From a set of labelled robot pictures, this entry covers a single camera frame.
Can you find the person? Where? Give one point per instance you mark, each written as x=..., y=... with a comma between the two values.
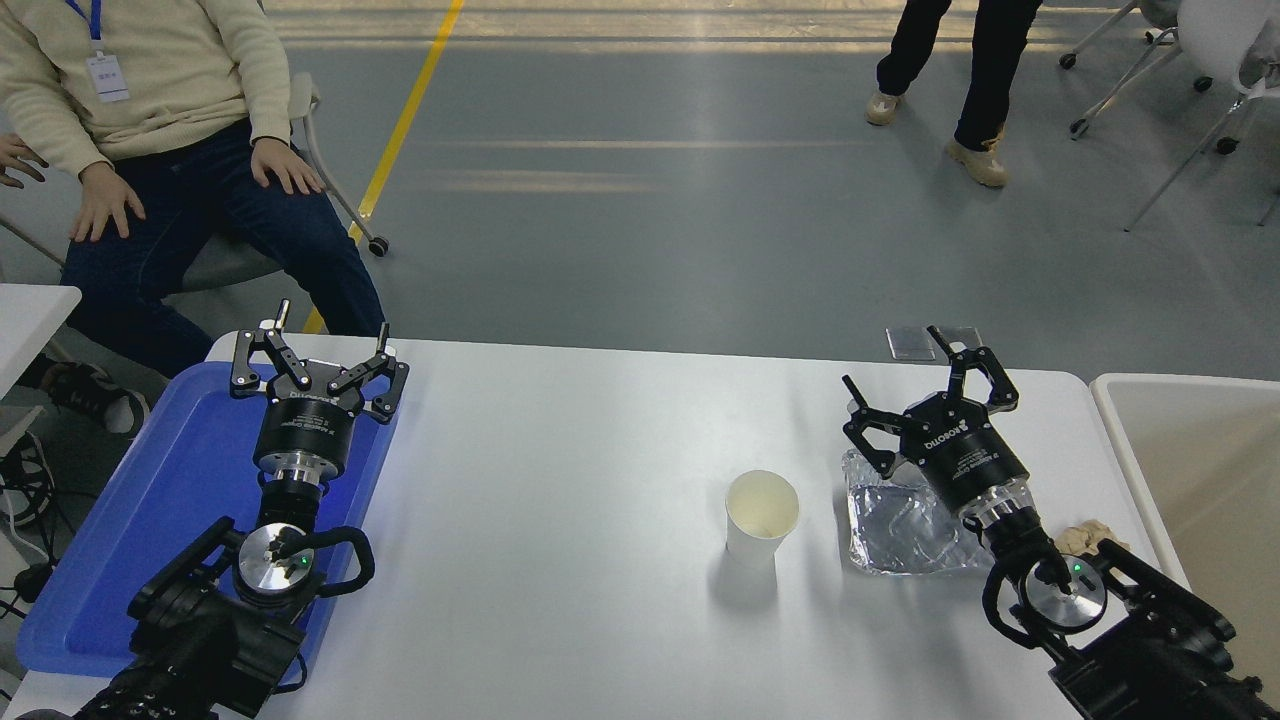
x=985, y=60
x=150, y=70

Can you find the blue plastic tray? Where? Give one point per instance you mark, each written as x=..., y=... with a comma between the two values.
x=170, y=480

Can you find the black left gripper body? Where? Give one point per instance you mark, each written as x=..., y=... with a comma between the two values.
x=305, y=425

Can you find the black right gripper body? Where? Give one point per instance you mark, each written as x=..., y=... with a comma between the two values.
x=965, y=455

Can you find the person's right hand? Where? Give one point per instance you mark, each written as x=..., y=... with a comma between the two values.
x=105, y=200

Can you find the large pale bin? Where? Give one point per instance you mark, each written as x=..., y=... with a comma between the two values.
x=1200, y=450

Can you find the person's left hand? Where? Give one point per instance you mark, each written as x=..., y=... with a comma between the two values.
x=282, y=165

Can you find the white paper cup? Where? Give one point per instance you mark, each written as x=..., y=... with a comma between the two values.
x=760, y=520

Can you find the metal floor plate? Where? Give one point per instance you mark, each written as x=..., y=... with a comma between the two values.
x=965, y=335
x=910, y=345

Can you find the silver foil tray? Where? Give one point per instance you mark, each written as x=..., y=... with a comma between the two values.
x=890, y=530

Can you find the grey wheeled chair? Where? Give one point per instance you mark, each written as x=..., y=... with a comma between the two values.
x=230, y=262

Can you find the person's hand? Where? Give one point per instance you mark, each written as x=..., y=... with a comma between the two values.
x=18, y=160

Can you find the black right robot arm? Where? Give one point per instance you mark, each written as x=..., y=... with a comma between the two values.
x=1150, y=660

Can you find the white chair with metal legs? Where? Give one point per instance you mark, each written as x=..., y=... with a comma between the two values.
x=1225, y=35
x=1100, y=30

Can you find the white side table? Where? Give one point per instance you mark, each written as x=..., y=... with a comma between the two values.
x=30, y=320

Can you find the black power plug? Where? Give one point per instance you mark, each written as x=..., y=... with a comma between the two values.
x=35, y=580

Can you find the crumpled tan paper ball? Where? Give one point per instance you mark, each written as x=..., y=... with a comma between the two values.
x=1080, y=538

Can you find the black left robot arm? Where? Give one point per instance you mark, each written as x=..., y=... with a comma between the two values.
x=200, y=640

